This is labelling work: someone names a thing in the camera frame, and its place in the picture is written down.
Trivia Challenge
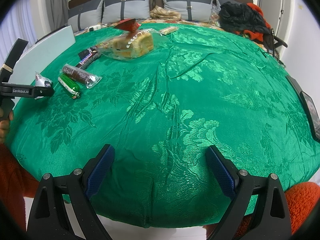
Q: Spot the bagged bread loaf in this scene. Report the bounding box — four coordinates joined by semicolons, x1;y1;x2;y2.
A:
96;29;163;60

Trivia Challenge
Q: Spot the grey curtain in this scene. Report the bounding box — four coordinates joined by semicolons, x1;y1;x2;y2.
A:
30;0;69;40

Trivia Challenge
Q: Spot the dark flat phone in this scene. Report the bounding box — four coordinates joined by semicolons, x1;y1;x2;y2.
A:
285;75;304;95

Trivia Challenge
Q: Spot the brown chocolate bar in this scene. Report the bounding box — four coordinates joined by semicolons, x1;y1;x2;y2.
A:
75;45;102;70

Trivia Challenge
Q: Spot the person's left forearm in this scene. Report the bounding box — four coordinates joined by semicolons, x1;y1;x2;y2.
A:
0;142;42;233

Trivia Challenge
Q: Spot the beige knitted cloth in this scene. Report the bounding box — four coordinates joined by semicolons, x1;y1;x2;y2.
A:
149;5;181;20

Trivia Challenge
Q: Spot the green floral bedspread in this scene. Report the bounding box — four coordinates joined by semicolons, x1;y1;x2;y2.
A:
10;22;320;229

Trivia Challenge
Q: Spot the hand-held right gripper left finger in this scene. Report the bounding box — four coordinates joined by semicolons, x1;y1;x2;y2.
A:
26;144;115;240

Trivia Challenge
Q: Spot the green sausage packet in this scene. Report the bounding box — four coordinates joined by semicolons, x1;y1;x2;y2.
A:
58;74;81;100

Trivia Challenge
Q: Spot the person's left hand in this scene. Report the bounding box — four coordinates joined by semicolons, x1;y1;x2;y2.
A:
0;112;14;144

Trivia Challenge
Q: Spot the white cardboard box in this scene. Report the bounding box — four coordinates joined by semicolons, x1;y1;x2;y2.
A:
11;25;76;108

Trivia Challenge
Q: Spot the black clothes pile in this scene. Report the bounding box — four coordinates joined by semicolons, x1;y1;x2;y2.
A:
219;1;273;34

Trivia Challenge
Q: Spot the red garment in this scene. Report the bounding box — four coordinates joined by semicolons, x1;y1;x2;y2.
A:
235;2;272;42

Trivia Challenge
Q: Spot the person's orange fleece garment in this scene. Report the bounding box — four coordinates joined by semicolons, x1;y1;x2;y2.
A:
235;182;320;240

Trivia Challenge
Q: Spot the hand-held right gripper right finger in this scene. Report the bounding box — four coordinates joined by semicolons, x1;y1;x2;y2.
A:
205;145;293;240

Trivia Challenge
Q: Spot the small white snack packet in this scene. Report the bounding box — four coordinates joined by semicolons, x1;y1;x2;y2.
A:
34;72;53;100

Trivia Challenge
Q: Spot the red snack packet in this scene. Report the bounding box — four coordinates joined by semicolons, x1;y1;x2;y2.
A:
115;19;140;32

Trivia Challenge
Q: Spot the thin black cable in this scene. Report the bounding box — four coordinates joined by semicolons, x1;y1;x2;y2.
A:
257;49;285;68

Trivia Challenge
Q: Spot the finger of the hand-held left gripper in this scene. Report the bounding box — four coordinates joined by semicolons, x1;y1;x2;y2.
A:
32;86;55;99

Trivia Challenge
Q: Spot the clear plastic bag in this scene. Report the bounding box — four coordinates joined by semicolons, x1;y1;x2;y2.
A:
209;5;222;27

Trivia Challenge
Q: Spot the brown roll snack packet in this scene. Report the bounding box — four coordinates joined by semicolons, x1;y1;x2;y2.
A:
62;65;102;89

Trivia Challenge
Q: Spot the black chair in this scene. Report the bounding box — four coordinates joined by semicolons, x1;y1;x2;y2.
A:
265;29;288;55

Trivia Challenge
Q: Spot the black smartphone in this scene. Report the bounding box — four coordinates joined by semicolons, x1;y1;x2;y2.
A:
299;91;320;140

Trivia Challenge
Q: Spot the small clear cracker packet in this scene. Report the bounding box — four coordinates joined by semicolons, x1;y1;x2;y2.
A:
159;26;178;36

